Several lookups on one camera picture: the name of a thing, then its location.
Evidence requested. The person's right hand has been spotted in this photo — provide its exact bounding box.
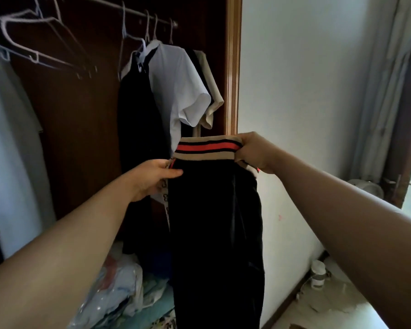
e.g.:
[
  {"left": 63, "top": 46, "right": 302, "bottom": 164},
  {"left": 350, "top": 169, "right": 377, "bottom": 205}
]
[{"left": 234, "top": 132, "right": 281, "bottom": 175}]

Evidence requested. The person's left hand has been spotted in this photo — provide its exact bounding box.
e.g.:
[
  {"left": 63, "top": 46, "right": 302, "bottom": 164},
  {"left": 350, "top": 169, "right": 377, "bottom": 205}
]
[{"left": 125, "top": 159, "right": 184, "bottom": 202}]

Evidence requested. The black trousers patterned stripe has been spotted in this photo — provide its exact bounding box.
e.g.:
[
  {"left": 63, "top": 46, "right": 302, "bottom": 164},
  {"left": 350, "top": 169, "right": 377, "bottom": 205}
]
[{"left": 150, "top": 135, "right": 266, "bottom": 329}]

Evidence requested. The white polo shirt black trim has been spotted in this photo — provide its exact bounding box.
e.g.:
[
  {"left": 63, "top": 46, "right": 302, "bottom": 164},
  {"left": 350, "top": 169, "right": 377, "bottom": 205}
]
[{"left": 121, "top": 40, "right": 212, "bottom": 158}]

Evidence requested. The blue hanger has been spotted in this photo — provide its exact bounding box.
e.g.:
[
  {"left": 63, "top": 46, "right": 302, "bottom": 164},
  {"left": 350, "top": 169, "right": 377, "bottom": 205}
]
[{"left": 117, "top": 1, "right": 147, "bottom": 83}]

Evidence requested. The person's left forearm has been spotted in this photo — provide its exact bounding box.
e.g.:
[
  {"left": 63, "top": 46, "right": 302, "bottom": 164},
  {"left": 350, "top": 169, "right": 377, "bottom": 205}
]
[{"left": 0, "top": 174, "right": 141, "bottom": 329}]

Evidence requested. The person's right forearm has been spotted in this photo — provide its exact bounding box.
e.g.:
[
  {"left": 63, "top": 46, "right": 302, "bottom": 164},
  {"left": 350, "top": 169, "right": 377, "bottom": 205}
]
[{"left": 270, "top": 157, "right": 411, "bottom": 329}]

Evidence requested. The metal closet rod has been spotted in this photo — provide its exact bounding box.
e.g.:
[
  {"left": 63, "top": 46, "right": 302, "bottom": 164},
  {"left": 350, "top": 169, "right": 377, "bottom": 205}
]
[{"left": 79, "top": 0, "right": 179, "bottom": 28}]

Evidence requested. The white standing fan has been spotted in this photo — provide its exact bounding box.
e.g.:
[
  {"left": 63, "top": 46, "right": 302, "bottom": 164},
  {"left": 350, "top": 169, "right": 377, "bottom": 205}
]
[{"left": 323, "top": 179, "right": 385, "bottom": 283}]

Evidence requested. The teal folded cloth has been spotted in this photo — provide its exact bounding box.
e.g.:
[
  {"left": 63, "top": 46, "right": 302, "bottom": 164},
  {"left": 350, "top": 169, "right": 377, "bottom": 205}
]
[{"left": 120, "top": 274, "right": 175, "bottom": 329}]

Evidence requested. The pale curtain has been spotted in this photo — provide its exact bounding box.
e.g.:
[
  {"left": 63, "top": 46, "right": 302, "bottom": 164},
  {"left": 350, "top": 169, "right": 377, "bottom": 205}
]
[{"left": 349, "top": 0, "right": 411, "bottom": 184}]

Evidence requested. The small white jar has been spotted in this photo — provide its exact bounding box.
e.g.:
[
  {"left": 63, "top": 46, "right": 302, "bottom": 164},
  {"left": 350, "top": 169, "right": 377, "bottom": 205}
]
[{"left": 310, "top": 259, "right": 327, "bottom": 291}]

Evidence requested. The white shirt dark trim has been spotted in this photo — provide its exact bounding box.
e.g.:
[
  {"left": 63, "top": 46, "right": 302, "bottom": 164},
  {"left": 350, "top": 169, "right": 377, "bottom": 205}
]
[{"left": 0, "top": 30, "right": 57, "bottom": 259}]

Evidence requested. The panda print fabric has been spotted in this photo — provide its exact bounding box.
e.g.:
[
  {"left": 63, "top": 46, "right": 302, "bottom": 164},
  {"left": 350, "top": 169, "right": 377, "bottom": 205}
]
[{"left": 150, "top": 306, "right": 177, "bottom": 329}]

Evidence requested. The dark brown room door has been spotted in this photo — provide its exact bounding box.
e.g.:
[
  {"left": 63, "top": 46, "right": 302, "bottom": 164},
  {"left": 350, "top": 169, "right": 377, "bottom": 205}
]
[{"left": 380, "top": 29, "right": 411, "bottom": 209}]

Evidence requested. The row of pastel hangers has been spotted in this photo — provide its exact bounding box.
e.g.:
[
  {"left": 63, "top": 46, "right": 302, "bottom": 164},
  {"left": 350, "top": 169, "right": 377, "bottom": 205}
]
[{"left": 0, "top": 0, "right": 98, "bottom": 80}]

